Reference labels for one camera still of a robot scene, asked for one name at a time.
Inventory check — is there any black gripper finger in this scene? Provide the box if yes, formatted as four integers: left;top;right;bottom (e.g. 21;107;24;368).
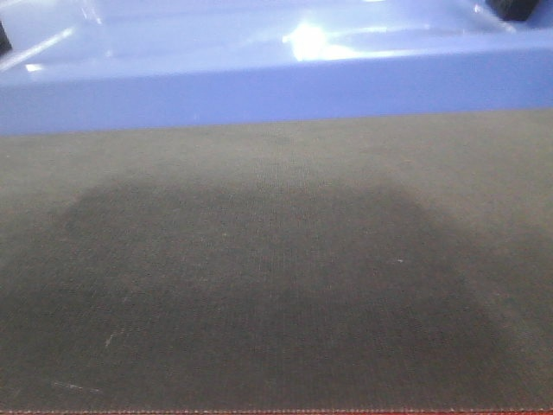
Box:
486;0;538;21
0;22;12;53

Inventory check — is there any blue plastic tray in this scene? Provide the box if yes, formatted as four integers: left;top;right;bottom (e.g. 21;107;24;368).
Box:
1;1;552;135

